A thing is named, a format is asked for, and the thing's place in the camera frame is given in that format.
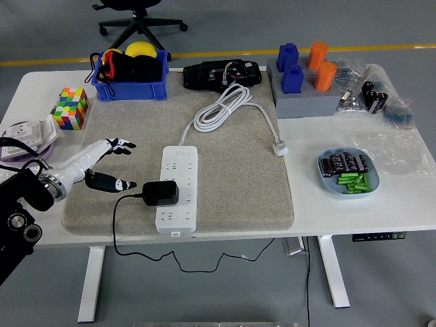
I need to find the orange plastic cylinder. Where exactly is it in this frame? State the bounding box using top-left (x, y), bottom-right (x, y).
top-left (313, 61), bottom-right (338, 91)
top-left (306, 42), bottom-right (329, 71)

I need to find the blue plastic bin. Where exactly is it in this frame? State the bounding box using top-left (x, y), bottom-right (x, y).
top-left (92, 50), bottom-right (170, 102)

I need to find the purple round plate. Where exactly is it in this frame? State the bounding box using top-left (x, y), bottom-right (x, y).
top-left (0, 135), bottom-right (57, 161)

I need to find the silver metal box under table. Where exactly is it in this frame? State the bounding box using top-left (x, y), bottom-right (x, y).
top-left (281, 237), bottom-right (309, 255)

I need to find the white table leg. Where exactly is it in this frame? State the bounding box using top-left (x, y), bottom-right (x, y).
top-left (317, 234), bottom-right (351, 309)
top-left (77, 247), bottom-right (106, 324)

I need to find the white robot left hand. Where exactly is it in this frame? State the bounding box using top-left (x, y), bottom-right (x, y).
top-left (54, 137), bottom-right (138, 202)

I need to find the black cloth bundle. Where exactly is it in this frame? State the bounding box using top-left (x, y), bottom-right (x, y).
top-left (131, 56), bottom-right (164, 82)

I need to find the black table control panel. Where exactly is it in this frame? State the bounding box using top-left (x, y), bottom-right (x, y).
top-left (352, 231), bottom-right (407, 243)

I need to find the grey block base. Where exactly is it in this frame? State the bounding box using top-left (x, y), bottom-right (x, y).
top-left (266, 57), bottom-right (343, 119)

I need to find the clear bag of blue parts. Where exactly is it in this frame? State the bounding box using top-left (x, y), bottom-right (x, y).
top-left (383, 97), bottom-right (416, 129)
top-left (335, 57), bottom-right (364, 90)

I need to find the thin black hanging cable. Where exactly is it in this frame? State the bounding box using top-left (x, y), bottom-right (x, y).
top-left (304, 236), bottom-right (312, 327)

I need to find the clear bag of black capacitors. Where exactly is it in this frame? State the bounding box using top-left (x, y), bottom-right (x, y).
top-left (359, 64), bottom-right (390, 115)

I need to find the grey-beige table mat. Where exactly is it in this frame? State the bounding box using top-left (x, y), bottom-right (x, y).
top-left (61, 69), bottom-right (294, 236)

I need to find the large yellow foam ball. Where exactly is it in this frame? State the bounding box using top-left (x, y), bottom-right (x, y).
top-left (125, 41), bottom-right (157, 59)

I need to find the black electronic device with wires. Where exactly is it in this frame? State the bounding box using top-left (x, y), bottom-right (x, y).
top-left (183, 59), bottom-right (263, 92)

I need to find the small yellow ball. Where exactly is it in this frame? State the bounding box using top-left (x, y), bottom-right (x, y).
top-left (102, 48), bottom-right (124, 65)

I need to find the black office chair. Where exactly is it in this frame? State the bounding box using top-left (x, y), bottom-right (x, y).
top-left (91, 0), bottom-right (189, 61)

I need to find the large empty clear bag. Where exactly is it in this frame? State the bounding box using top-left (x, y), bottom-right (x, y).
top-left (343, 127), bottom-right (436, 177)

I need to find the blue plastic block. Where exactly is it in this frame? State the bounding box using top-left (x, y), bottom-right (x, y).
top-left (275, 42), bottom-right (300, 73)
top-left (281, 64), bottom-right (305, 95)

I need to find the black drawstring pouch red lining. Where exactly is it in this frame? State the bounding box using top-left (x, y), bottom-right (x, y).
top-left (89, 50), bottom-right (137, 98)

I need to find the white power strip with cable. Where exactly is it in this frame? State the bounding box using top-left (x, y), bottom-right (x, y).
top-left (155, 84), bottom-right (290, 237)

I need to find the multicolour puzzle cube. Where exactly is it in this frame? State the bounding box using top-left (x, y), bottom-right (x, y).
top-left (53, 87), bottom-right (90, 131)

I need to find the clear bag of metal parts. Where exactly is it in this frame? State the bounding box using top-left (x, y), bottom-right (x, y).
top-left (335, 87), bottom-right (371, 113)

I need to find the light blue oval plate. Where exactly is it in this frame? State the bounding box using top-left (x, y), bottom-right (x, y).
top-left (317, 146), bottom-right (380, 198)

